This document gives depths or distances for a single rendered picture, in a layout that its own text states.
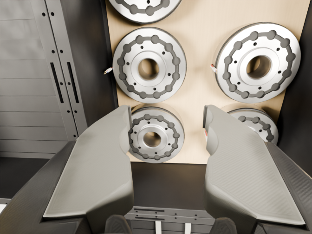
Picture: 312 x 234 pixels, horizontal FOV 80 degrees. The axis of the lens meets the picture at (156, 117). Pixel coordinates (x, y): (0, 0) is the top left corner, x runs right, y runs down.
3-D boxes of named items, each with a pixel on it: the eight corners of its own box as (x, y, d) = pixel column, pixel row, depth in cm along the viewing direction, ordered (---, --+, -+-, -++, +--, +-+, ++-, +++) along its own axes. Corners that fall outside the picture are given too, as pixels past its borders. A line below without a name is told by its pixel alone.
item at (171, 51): (108, 29, 24) (107, 29, 24) (187, 26, 23) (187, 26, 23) (118, 101, 29) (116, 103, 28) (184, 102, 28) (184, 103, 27)
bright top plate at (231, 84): (219, 26, 23) (220, 26, 23) (308, 20, 22) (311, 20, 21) (213, 102, 27) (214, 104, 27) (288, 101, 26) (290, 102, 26)
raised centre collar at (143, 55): (129, 50, 25) (128, 50, 24) (166, 49, 24) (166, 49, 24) (132, 86, 27) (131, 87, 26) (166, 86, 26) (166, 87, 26)
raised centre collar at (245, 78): (239, 47, 23) (241, 48, 23) (282, 45, 23) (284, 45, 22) (235, 86, 26) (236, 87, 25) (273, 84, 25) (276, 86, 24)
